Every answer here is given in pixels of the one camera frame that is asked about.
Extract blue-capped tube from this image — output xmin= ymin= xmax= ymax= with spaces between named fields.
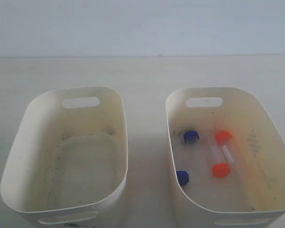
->
xmin=176 ymin=171 xmax=190 ymax=187
xmin=183 ymin=130 xmax=200 ymax=145

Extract orange-capped tube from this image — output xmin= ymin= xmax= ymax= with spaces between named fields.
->
xmin=215 ymin=131 xmax=235 ymax=165
xmin=210 ymin=145 xmax=230 ymax=178

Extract white plastic bin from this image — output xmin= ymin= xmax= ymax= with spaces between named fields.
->
xmin=165 ymin=87 xmax=285 ymax=228
xmin=0 ymin=86 xmax=128 ymax=228

